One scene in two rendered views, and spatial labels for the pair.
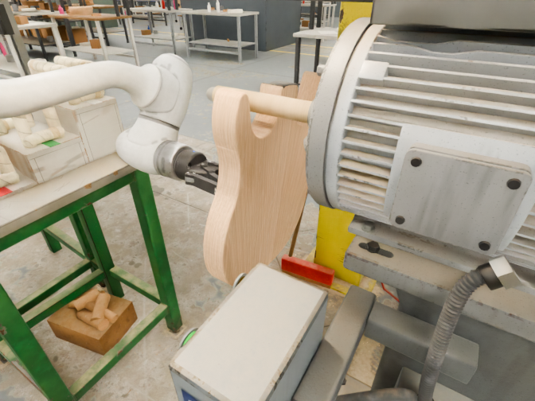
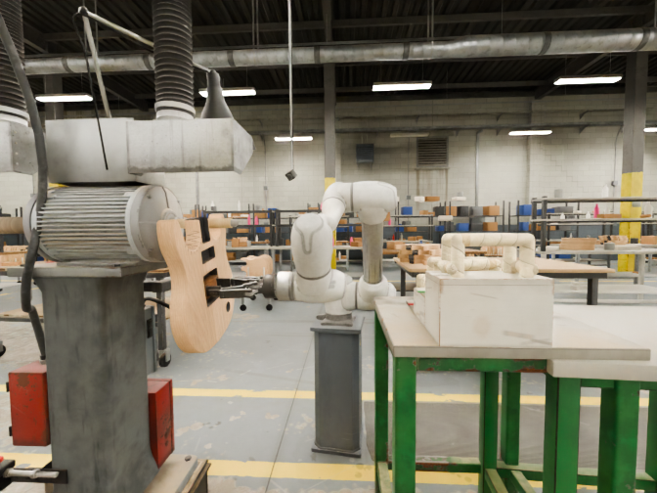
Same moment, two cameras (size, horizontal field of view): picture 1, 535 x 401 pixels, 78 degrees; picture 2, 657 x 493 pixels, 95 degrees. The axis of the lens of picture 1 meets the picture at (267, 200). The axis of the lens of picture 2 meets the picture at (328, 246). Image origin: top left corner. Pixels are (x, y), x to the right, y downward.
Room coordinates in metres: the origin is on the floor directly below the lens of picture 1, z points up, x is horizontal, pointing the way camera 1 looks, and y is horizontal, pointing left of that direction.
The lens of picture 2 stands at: (1.59, -0.10, 1.22)
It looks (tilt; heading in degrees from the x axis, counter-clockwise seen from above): 3 degrees down; 152
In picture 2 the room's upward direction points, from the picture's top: straight up
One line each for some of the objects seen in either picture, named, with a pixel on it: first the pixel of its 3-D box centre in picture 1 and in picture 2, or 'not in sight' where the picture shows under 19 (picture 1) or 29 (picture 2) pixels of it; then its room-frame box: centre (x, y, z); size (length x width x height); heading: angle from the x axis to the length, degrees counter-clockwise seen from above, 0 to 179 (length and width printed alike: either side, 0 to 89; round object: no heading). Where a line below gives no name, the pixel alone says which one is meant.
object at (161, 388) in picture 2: not in sight; (136, 414); (0.19, -0.23, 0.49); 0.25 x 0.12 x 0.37; 59
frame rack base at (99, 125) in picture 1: (78, 122); (482, 305); (1.08, 0.64, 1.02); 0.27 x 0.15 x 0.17; 59
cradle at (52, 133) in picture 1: (44, 135); not in sight; (0.90, 0.64, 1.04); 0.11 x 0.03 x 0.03; 149
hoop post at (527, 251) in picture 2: not in sight; (526, 258); (1.17, 0.69, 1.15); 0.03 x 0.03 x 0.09
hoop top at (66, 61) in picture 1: (74, 63); (492, 240); (1.12, 0.62, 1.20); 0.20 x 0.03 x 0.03; 58
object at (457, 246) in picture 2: not in sight; (458, 258); (1.08, 0.55, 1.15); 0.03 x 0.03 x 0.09
